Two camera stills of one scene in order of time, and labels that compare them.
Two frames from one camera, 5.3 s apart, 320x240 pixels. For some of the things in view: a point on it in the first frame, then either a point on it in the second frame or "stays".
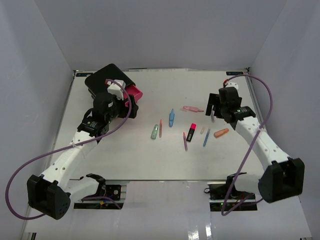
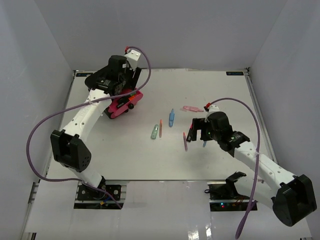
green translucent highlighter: [154, 133] stays
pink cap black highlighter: [191, 132] stays
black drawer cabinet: [96, 83] stays
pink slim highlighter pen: [185, 142] stays
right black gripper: [214, 99] to [200, 124]
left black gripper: [125, 111] to [132, 81]
